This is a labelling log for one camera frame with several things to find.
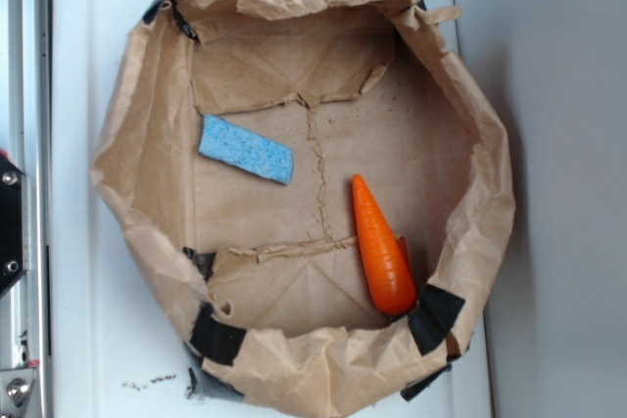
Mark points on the blue sponge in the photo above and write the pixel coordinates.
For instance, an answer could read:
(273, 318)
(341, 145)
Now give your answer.
(234, 145)

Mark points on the orange toy carrot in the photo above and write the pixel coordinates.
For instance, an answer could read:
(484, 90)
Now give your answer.
(385, 264)

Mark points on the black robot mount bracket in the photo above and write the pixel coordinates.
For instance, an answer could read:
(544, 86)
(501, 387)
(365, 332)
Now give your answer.
(11, 225)

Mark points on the metal frame rail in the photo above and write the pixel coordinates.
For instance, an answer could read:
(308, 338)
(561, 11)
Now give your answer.
(25, 346)

